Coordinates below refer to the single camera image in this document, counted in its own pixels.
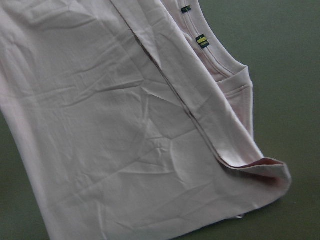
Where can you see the pink Snoopy t-shirt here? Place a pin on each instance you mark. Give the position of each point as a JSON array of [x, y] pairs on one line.
[[132, 120]]

